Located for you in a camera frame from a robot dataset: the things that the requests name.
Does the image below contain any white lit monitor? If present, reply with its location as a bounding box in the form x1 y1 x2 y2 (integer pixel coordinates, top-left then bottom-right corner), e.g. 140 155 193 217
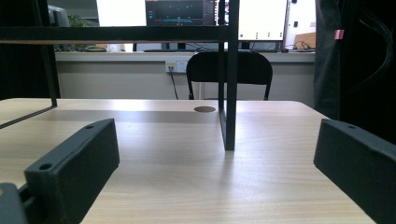
95 0 148 28

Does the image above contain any green plant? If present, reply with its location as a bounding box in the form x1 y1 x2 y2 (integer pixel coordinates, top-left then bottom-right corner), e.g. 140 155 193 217
66 14 98 52

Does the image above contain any dark graph monitor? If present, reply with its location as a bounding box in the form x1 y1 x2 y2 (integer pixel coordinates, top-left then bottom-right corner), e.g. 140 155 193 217
145 0 219 27

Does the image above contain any grey background desk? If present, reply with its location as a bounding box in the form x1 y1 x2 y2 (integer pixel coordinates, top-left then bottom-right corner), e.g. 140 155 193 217
54 50 317 63

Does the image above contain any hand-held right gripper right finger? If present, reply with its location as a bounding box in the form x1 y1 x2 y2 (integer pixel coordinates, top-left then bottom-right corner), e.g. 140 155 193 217
313 118 396 224

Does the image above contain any black power cable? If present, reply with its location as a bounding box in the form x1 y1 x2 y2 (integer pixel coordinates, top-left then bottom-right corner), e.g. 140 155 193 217
169 72 180 101

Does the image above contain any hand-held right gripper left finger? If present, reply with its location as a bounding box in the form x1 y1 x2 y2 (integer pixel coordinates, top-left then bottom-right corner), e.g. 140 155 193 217
23 118 120 224

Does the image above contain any white wall socket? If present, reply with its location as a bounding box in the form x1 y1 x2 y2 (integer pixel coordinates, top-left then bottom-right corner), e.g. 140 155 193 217
164 60 189 75

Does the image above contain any black two-tier shelf rack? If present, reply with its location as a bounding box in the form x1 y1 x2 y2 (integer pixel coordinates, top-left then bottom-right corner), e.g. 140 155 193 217
0 0 241 151

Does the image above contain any black chair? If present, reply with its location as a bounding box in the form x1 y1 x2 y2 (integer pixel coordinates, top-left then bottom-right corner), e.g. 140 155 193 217
186 49 274 101

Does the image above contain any white monitor with green dots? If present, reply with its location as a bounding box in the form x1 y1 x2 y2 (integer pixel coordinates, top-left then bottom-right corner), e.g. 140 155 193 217
237 0 290 42

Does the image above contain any brown round table cap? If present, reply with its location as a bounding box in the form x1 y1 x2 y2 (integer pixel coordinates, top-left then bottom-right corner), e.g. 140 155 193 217
193 105 217 114

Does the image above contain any brown cardboard box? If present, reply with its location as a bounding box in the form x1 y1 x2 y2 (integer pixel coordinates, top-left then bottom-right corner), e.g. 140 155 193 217
293 31 317 50

